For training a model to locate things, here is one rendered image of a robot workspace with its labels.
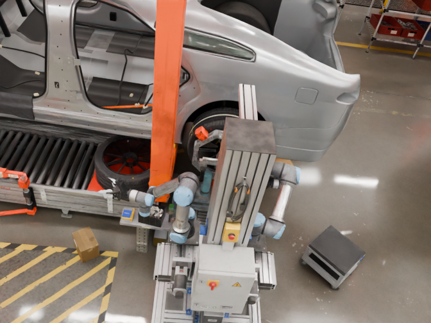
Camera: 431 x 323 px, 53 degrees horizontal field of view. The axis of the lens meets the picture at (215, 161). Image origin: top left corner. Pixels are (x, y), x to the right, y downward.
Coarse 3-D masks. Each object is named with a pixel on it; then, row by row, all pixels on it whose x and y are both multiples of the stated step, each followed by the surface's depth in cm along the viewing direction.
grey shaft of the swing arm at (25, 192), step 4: (20, 176) 367; (24, 176) 368; (24, 180) 369; (24, 188) 376; (28, 188) 382; (32, 188) 382; (24, 192) 379; (28, 192) 380; (32, 192) 386; (24, 196) 383; (28, 196) 382; (32, 196) 390; (28, 200) 387; (32, 200) 394; (28, 204) 391; (32, 204) 393; (36, 204) 398; (28, 208) 395; (32, 208) 395
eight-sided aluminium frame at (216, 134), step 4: (212, 132) 357; (216, 132) 354; (220, 132) 356; (208, 136) 360; (212, 136) 354; (216, 136) 353; (220, 136) 353; (196, 140) 365; (200, 140) 364; (204, 140) 358; (208, 140) 358; (196, 144) 361; (200, 144) 363; (204, 144) 361; (196, 148) 364; (196, 152) 368; (196, 156) 372; (192, 160) 375; (196, 160) 375; (192, 164) 378; (196, 164) 378; (200, 164) 384; (196, 168) 381; (212, 172) 391; (212, 176) 388
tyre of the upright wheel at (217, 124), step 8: (208, 112) 371; (216, 112) 367; (224, 112) 365; (232, 112) 366; (200, 120) 370; (208, 120) 362; (216, 120) 358; (224, 120) 358; (192, 128) 376; (208, 128) 359; (216, 128) 359; (192, 136) 367; (192, 144) 373; (192, 152) 380
